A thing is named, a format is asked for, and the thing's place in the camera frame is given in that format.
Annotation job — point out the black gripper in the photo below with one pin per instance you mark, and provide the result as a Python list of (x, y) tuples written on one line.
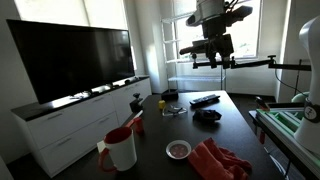
[(218, 43)]

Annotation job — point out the small white bowl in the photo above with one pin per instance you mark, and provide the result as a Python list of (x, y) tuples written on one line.
[(178, 150)]

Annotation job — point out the red cloth towel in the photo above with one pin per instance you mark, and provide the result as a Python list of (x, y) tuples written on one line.
[(213, 160)]

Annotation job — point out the black remote control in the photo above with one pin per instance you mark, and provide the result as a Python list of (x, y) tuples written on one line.
[(205, 99)]

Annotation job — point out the crumpled black cloth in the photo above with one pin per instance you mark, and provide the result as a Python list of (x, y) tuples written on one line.
[(206, 115)]

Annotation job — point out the red and black hand tool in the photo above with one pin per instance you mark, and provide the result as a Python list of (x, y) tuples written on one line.
[(262, 102)]

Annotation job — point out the small black box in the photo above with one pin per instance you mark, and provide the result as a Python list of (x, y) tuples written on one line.
[(169, 95)]

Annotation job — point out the clear safety glasses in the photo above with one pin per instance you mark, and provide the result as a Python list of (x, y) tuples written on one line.
[(174, 110)]

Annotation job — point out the small yellow cube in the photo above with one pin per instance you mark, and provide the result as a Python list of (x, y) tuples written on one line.
[(161, 104)]

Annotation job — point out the green and white tray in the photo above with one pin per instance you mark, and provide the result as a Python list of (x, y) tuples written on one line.
[(283, 120)]

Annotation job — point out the pale green round object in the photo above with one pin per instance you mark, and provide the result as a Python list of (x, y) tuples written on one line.
[(300, 97)]

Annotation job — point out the black table clamp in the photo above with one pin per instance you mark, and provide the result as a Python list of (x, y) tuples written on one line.
[(136, 105)]

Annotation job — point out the white paper card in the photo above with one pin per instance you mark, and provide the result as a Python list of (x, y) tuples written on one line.
[(101, 146)]

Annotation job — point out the large black flat television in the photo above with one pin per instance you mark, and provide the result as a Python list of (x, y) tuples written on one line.
[(70, 60)]

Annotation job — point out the white sideboard with black top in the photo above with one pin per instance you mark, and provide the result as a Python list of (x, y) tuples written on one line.
[(73, 126)]

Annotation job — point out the black exterior camera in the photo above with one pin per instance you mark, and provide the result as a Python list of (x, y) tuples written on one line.
[(193, 48)]

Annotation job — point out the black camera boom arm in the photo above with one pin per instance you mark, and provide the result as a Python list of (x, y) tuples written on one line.
[(253, 63)]

